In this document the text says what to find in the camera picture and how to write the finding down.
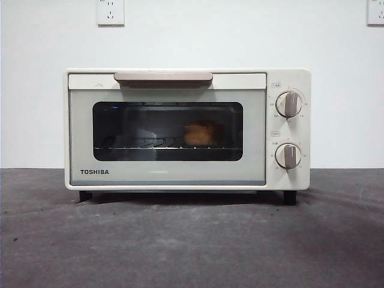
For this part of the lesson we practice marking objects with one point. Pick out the white wall socket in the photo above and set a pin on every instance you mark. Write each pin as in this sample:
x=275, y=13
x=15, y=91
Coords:
x=375, y=13
x=110, y=13

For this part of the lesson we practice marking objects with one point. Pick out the cream oven control knob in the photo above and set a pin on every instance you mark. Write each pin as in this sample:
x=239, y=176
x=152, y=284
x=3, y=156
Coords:
x=289, y=104
x=288, y=155

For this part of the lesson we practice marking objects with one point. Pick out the golden brown bread roll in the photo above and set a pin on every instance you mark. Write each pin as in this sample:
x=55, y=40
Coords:
x=204, y=133

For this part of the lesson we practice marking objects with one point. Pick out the cream Toshiba toaster oven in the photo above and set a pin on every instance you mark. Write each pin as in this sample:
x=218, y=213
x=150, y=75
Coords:
x=168, y=174

